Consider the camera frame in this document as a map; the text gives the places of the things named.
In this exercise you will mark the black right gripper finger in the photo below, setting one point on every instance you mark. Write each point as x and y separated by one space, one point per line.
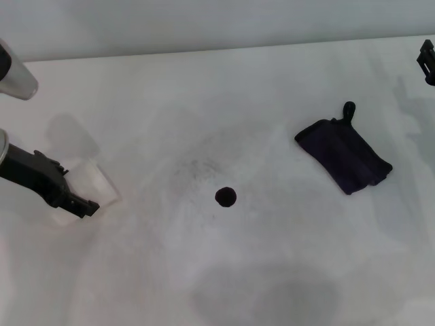
429 61

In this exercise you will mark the white paper cup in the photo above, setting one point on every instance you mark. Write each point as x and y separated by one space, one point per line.
98 186

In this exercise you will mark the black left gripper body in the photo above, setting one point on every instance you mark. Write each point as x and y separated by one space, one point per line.
30 173

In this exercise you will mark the dark purple cloth pouch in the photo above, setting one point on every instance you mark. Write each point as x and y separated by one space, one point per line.
343 156

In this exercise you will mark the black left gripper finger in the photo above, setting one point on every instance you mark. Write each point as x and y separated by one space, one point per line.
83 208

